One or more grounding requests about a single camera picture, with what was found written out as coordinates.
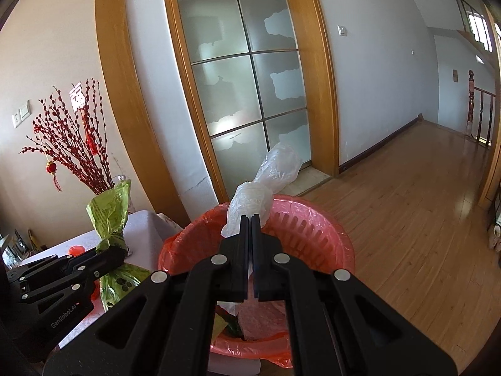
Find red scrap on table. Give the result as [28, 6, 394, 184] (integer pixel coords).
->
[68, 245, 86, 257]

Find pink trash basket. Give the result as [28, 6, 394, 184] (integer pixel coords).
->
[157, 194, 357, 361]

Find green foil wrapper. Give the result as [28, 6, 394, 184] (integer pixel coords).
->
[87, 187, 151, 311]

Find double wall switch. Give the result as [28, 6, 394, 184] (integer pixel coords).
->
[11, 100, 31, 128]

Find red berry branches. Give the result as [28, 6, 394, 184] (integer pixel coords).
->
[20, 78, 113, 195]

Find red fu tassel ornament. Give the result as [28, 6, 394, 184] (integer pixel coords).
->
[69, 82, 98, 156]

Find red lantern ornament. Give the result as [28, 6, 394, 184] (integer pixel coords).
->
[46, 160, 62, 192]

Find wooden stair railing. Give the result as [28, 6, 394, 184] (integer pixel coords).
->
[465, 70, 496, 148]

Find glass vase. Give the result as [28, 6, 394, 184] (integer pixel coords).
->
[112, 174, 136, 215]

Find frosted glass sliding door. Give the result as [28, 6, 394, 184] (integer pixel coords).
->
[178, 0, 311, 196]

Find white table cloth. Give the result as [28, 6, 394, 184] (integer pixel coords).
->
[5, 211, 181, 361]

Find red trash bag liner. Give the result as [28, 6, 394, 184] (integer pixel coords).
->
[157, 194, 357, 369]

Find wall light switch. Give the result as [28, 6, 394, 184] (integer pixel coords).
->
[337, 25, 347, 37]

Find clear plastic bag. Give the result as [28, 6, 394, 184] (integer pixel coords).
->
[221, 143, 302, 238]

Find wooden door frame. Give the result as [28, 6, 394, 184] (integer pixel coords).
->
[94, 0, 339, 225]

